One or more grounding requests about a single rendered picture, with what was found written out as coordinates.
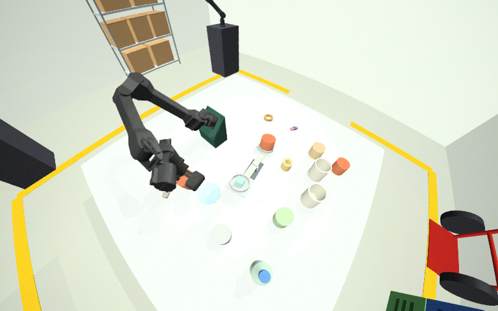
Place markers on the orange cylinder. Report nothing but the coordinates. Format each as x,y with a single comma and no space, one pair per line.
181,182
267,142
340,166

